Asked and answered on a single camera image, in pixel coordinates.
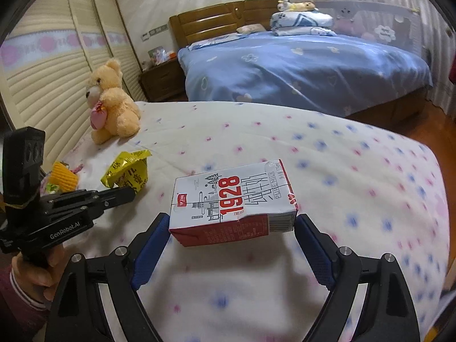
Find cream sliding wardrobe doors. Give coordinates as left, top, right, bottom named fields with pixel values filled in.
left=0, top=0, right=148, bottom=172

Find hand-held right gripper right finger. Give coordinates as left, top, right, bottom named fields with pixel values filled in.
left=294, top=214, right=426, bottom=342

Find wall sockets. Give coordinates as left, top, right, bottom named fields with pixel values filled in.
left=141, top=24, right=169, bottom=41

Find orange foam fruit net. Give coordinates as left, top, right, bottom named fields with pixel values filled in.
left=49, top=161, right=78, bottom=190

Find clutter on nightstand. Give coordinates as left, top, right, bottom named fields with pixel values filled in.
left=142, top=46, right=178, bottom=71

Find folded blue white bedding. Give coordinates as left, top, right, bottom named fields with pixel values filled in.
left=270, top=10, right=337, bottom=37

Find tan teddy bear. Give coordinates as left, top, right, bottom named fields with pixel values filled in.
left=85, top=58, right=142, bottom=145

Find colourful candy wrapper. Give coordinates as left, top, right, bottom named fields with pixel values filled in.
left=40, top=181, right=62, bottom=197

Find small pink pillow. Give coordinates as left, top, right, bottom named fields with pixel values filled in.
left=237, top=23, right=266, bottom=35

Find person's left forearm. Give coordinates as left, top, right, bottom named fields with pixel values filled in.
left=0, top=267, right=54, bottom=342

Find yellow plush toy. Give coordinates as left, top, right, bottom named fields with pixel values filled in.
left=278, top=0, right=317, bottom=12

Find white red milk carton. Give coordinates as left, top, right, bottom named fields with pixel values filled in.
left=167, top=159, right=299, bottom=248

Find grey mesh bed rail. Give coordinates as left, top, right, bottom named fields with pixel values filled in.
left=315, top=0, right=430, bottom=61

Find blue quilt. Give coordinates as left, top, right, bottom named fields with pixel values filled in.
left=177, top=30, right=433, bottom=118

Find floral white blanket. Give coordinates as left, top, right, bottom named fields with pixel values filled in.
left=46, top=100, right=450, bottom=342

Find wooden nightstand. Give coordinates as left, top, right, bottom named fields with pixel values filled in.
left=138, top=58, right=188, bottom=103

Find yellow snack wrapper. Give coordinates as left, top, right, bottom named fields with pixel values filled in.
left=101, top=150, right=152, bottom=195

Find wooden bed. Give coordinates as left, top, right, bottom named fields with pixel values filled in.
left=169, top=0, right=433, bottom=122

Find person's left hand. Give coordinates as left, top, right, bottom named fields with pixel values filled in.
left=11, top=244, right=66, bottom=303

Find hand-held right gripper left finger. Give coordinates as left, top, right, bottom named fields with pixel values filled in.
left=44, top=212, right=171, bottom=342

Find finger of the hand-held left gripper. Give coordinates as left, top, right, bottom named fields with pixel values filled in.
left=96, top=186, right=137, bottom=215

